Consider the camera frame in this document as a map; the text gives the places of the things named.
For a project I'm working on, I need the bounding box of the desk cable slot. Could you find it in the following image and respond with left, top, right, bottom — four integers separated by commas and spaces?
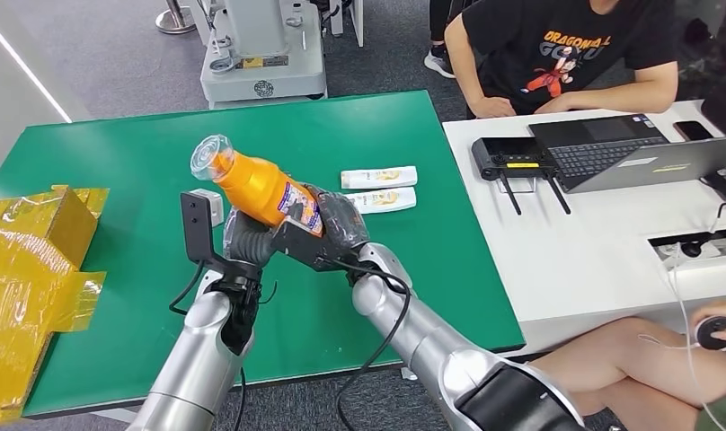
647, 227, 726, 265

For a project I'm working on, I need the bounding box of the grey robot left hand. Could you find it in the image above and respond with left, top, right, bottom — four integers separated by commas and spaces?
223, 205, 279, 270

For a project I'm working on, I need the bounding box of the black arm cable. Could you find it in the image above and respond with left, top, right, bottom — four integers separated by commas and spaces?
332, 259, 413, 431
168, 260, 248, 431

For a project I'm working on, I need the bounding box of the yellow taped cardboard box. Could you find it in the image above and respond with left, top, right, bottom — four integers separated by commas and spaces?
0, 185, 110, 424

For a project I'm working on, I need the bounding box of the black smartphone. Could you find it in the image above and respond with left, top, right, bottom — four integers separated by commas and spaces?
673, 120, 714, 142

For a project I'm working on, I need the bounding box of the metal stanchion base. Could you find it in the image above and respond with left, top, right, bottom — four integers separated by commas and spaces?
155, 0, 196, 35

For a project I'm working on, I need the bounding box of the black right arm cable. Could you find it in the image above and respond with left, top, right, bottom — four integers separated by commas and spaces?
332, 259, 413, 431

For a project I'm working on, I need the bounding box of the black controller with antennas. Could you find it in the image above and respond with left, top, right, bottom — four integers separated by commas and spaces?
471, 136, 572, 216

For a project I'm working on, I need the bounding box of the white cable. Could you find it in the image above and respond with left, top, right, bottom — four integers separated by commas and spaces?
636, 242, 726, 431

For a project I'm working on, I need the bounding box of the grey laptop with black keyboard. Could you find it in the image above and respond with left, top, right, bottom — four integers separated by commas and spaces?
528, 113, 726, 195

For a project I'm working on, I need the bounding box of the seated person at desk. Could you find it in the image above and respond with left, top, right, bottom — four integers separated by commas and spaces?
443, 0, 679, 119

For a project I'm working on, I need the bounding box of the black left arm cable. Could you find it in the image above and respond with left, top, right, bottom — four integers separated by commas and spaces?
168, 260, 248, 431

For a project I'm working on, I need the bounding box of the standing person with sneakers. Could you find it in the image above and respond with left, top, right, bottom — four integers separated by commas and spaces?
423, 0, 459, 80

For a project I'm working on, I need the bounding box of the white furniture leg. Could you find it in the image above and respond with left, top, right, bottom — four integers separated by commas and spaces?
329, 0, 365, 48

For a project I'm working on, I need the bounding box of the orange detergent bottle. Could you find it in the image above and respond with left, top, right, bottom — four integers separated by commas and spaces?
190, 134, 324, 238

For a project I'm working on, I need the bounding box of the person with crossed legs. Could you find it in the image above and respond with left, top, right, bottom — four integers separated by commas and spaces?
529, 300, 726, 431

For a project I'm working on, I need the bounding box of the white shampoo bottle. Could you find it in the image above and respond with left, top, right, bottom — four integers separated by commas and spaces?
345, 186, 418, 216
341, 165, 419, 190

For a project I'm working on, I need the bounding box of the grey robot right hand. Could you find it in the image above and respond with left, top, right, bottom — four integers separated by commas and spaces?
303, 184, 371, 256

